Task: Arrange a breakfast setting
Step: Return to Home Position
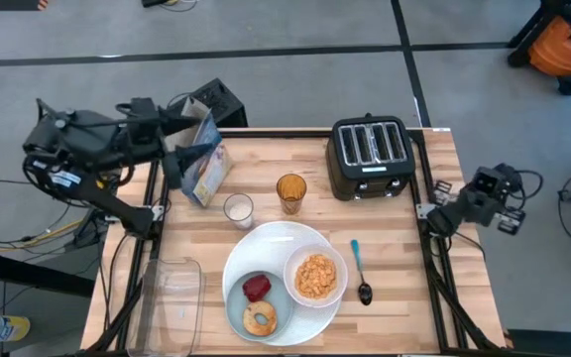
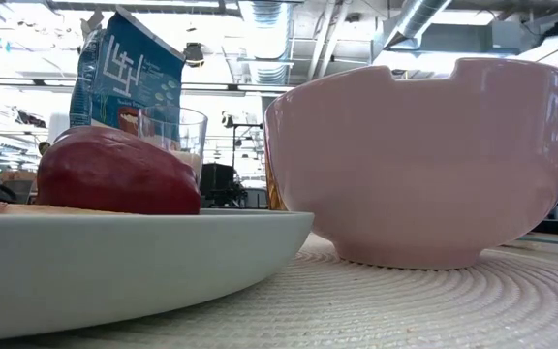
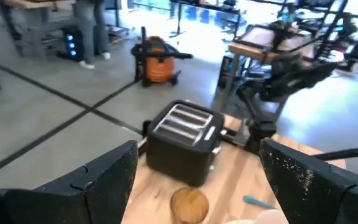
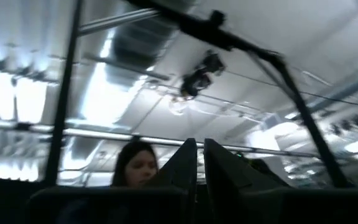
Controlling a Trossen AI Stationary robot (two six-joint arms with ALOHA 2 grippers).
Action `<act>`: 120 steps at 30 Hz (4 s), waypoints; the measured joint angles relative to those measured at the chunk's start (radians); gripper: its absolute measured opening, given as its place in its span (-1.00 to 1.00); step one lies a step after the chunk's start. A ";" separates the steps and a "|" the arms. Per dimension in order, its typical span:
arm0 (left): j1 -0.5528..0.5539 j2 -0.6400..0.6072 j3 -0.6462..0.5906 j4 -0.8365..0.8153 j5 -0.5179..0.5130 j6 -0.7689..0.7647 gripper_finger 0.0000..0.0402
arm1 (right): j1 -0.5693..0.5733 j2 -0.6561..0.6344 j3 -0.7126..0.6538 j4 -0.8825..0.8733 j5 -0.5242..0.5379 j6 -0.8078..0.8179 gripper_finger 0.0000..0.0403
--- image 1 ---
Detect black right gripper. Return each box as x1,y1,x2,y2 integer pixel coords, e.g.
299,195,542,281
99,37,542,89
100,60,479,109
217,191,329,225
428,185,490,237

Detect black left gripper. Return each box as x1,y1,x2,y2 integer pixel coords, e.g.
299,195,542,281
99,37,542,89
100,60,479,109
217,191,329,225
125,112,216,189

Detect blue cereal box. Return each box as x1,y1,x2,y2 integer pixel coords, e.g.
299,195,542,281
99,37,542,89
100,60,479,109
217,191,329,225
164,96,234,208

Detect spoon with teal handle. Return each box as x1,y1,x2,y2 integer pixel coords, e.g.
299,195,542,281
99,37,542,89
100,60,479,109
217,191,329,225
350,239,374,306

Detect red apple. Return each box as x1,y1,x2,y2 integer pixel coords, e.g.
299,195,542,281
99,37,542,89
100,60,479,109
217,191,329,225
242,274,273,303

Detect pink ceramic bowl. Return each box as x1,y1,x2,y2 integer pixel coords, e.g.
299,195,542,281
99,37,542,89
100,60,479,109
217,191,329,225
283,242,350,309

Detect toasted bagel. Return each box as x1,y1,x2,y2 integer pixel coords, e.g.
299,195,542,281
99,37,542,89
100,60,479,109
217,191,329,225
242,299,279,337

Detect black equipment box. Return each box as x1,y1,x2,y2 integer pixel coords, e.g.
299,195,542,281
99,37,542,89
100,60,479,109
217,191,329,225
166,77,249,129

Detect clear glass of milk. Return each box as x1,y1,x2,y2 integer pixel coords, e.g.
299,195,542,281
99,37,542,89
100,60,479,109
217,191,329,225
223,192,256,231

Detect black four-slot toaster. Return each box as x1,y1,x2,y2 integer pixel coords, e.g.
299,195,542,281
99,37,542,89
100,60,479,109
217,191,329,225
324,114,417,202

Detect amber plastic tumbler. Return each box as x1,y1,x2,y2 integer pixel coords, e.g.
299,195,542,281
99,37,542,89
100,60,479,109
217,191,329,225
276,173,308,216

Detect cornflakes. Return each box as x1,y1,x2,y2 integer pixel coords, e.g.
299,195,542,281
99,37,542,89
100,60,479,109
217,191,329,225
293,254,339,300

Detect clear glass baking dish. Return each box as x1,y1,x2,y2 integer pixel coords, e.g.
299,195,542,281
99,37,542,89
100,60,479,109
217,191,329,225
126,257,205,357

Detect pale blue-grey plate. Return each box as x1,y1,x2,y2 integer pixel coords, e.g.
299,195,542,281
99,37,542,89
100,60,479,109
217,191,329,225
225,270,295,343

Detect orange shop vacuum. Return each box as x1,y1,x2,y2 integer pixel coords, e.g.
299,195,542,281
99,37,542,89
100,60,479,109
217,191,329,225
507,0,571,96

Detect white yellow wipes container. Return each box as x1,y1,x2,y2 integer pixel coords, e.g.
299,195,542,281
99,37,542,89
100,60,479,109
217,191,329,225
0,314,32,343

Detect yellow floor cable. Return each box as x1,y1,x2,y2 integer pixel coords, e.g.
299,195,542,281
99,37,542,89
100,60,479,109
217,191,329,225
0,217,87,252

